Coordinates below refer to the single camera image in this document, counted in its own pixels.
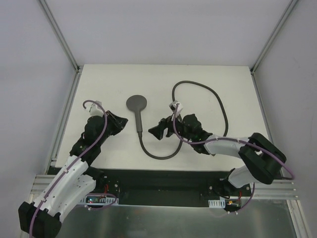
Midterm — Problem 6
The aluminium frame post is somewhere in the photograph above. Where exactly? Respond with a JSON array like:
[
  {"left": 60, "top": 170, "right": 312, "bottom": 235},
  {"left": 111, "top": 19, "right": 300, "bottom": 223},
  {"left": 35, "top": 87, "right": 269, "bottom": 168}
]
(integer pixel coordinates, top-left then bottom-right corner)
[
  {"left": 250, "top": 0, "right": 300, "bottom": 75},
  {"left": 37, "top": 0, "right": 81, "bottom": 72}
]

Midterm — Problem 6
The left aluminium side rail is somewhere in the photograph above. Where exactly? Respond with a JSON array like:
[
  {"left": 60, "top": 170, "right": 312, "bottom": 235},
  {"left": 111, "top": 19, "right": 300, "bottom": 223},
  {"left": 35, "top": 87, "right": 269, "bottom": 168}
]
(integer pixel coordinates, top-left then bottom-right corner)
[{"left": 44, "top": 66, "right": 83, "bottom": 175}]

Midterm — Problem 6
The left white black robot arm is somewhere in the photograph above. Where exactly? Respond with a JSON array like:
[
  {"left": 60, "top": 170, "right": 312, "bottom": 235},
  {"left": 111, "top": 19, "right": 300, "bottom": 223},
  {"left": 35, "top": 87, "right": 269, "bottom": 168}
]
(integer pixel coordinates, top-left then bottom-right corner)
[{"left": 18, "top": 111, "right": 128, "bottom": 238}]

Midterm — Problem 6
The grey shower head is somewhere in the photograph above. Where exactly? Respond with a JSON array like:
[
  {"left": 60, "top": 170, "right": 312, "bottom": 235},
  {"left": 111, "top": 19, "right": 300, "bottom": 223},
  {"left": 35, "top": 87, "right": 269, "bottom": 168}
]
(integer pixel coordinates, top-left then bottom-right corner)
[{"left": 126, "top": 95, "right": 147, "bottom": 133}]

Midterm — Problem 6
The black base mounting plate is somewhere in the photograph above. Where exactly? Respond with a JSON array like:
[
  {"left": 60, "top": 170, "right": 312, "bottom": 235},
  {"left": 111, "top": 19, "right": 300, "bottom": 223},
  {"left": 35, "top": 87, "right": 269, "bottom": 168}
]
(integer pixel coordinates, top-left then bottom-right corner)
[{"left": 84, "top": 167, "right": 251, "bottom": 207}]

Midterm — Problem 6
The right aluminium frame post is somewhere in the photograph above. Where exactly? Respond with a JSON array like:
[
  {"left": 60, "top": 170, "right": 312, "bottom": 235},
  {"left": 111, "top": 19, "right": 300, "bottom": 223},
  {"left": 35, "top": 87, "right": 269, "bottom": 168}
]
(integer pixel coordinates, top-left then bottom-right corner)
[{"left": 250, "top": 0, "right": 300, "bottom": 75}]

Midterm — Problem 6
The aluminium front rail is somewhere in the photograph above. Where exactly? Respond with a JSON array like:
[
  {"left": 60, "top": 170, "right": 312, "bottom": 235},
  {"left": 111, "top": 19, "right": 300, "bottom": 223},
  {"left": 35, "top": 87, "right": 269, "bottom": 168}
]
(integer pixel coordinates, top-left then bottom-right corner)
[{"left": 30, "top": 175, "right": 300, "bottom": 200}]

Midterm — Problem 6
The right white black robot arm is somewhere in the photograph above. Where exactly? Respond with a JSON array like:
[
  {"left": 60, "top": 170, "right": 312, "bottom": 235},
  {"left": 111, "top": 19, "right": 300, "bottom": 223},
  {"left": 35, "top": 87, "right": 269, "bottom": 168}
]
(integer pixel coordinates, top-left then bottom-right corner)
[{"left": 148, "top": 114, "right": 286, "bottom": 196}]

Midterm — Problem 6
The dark grey shower hose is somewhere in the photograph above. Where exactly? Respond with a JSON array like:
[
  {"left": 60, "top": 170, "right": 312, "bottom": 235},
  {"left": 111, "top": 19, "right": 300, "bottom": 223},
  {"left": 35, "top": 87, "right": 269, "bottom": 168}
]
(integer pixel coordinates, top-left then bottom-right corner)
[{"left": 137, "top": 80, "right": 229, "bottom": 160}]

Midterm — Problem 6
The left aluminium frame post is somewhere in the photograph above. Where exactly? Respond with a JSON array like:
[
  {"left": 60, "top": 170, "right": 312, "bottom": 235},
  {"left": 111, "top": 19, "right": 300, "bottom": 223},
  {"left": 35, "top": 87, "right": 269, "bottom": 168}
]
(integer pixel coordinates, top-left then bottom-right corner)
[{"left": 37, "top": 0, "right": 81, "bottom": 72}]

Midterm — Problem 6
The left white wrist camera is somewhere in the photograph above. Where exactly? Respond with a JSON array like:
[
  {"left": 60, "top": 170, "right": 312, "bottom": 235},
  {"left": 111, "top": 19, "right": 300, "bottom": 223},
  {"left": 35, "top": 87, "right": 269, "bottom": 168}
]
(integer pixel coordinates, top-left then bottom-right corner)
[{"left": 89, "top": 101, "right": 104, "bottom": 117}]

